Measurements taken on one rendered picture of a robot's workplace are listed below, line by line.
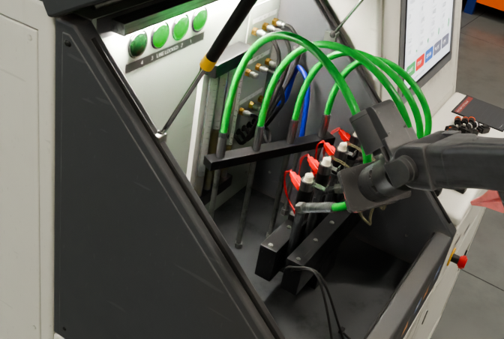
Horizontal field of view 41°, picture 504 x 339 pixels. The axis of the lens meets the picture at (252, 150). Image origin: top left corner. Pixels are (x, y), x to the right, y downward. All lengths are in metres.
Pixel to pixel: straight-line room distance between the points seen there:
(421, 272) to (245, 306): 0.54
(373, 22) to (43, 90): 0.75
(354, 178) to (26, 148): 0.56
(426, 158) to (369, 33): 0.73
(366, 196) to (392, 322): 0.39
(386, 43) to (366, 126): 0.68
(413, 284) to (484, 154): 0.69
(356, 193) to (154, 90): 0.44
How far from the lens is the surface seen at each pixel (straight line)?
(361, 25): 1.56
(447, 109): 2.15
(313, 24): 1.56
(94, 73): 1.04
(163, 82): 1.27
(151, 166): 1.03
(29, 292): 1.43
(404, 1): 1.68
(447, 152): 0.83
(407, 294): 1.42
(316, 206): 1.18
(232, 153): 1.42
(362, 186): 1.01
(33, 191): 1.26
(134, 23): 1.09
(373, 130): 0.94
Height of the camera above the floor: 1.85
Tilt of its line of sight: 31 degrees down
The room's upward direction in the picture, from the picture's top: 10 degrees clockwise
